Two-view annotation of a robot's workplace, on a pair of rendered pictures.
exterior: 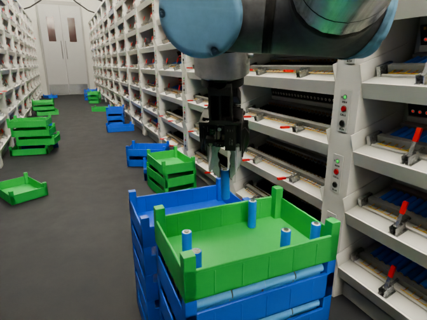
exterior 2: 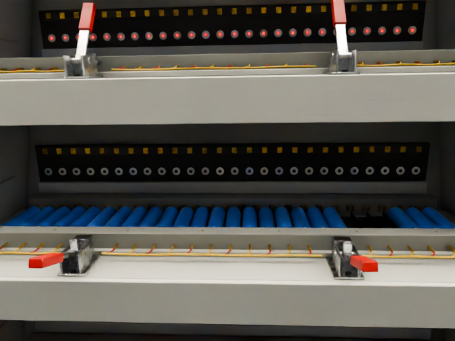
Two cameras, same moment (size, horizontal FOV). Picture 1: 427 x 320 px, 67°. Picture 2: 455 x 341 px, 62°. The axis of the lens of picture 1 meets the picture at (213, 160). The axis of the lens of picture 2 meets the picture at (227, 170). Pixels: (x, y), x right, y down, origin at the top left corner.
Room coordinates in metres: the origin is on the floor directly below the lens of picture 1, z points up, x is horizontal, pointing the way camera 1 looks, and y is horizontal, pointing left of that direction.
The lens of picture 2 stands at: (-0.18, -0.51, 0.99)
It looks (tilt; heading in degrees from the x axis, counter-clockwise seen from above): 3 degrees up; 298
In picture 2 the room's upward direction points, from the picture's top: straight up
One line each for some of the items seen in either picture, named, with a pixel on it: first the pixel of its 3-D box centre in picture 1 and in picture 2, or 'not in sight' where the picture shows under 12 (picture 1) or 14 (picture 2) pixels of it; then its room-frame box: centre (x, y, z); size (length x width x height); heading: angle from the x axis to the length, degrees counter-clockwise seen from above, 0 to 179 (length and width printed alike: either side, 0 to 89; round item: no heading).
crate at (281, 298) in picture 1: (240, 266); not in sight; (0.56, -0.06, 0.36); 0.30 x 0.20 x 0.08; 113
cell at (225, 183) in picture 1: (225, 183); not in sight; (0.62, -0.02, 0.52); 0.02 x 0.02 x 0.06
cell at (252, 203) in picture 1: (251, 213); not in sight; (0.65, -0.09, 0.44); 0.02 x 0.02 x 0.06
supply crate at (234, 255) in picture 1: (241, 232); not in sight; (0.56, -0.06, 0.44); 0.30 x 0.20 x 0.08; 113
